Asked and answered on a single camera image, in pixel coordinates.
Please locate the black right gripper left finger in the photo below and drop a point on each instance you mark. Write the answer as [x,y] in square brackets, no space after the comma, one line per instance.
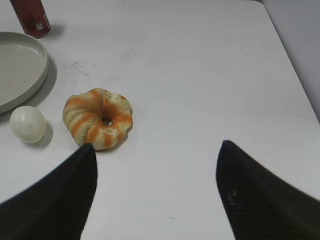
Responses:
[57,206]

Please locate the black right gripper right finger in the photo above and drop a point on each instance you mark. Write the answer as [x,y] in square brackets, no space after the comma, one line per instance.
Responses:
[259,205]

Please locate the white egg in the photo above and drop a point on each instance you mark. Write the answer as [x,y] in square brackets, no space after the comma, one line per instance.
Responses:
[28,124]

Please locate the beige round plate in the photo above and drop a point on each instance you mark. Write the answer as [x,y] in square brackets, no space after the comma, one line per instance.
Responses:
[24,67]

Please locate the orange striped bagel bread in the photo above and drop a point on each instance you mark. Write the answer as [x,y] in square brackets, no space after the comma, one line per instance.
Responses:
[99,117]

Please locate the red soda can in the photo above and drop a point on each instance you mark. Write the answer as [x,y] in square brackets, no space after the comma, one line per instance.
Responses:
[32,17]

